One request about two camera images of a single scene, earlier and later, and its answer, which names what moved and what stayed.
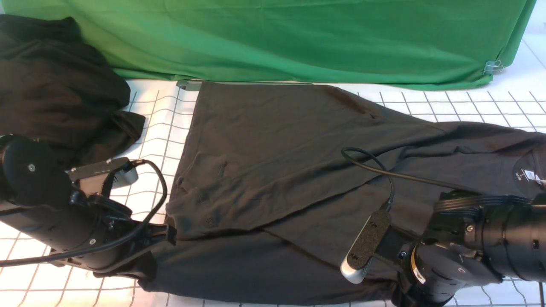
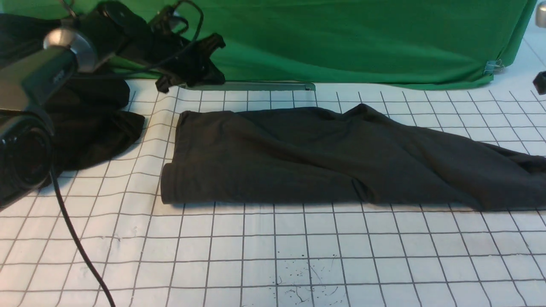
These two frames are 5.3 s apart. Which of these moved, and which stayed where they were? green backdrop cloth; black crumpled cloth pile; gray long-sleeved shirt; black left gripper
Moved: black left gripper; gray long-sleeved shirt
Stayed: green backdrop cloth; black crumpled cloth pile
